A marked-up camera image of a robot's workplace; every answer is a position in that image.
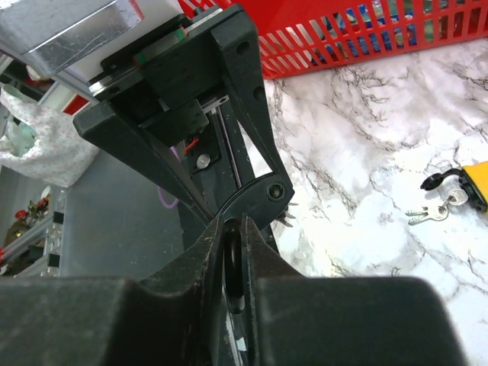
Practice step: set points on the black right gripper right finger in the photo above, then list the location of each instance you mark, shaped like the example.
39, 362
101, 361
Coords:
296, 320

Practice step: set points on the black headed key bunch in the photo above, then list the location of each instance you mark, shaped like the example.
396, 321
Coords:
233, 267

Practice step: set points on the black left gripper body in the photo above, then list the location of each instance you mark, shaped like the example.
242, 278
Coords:
161, 81

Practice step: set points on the red plastic basket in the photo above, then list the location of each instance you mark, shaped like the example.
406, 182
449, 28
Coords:
296, 37

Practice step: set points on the black Kaijing padlock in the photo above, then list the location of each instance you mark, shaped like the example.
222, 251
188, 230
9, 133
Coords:
263, 200

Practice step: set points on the yellow Opel padlock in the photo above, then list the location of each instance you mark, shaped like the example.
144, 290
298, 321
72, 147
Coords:
471, 179

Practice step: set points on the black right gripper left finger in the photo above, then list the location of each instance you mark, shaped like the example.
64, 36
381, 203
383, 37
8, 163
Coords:
170, 318

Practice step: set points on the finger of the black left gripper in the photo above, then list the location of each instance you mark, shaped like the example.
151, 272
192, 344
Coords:
236, 69
113, 132

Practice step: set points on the silver key bunch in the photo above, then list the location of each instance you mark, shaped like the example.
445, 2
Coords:
437, 210

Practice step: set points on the white plastic bag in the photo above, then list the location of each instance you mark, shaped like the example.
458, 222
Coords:
59, 155

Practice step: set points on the aluminium frame shelf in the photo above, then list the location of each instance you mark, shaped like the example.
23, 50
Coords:
31, 209

